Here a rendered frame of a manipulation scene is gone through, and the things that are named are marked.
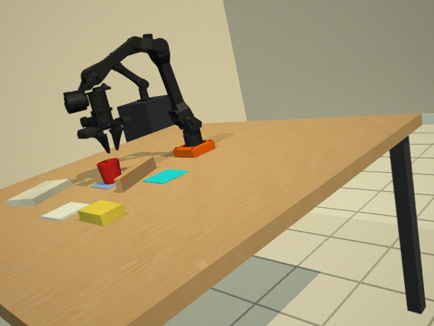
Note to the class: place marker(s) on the yellow block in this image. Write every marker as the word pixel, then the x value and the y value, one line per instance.
pixel 102 212

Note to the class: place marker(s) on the pale cream square tile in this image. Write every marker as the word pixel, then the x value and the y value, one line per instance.
pixel 64 212

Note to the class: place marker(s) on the cream flat rectangular pad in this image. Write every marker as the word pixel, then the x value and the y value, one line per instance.
pixel 39 193

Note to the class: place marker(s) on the red cup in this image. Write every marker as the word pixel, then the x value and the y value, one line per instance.
pixel 109 170

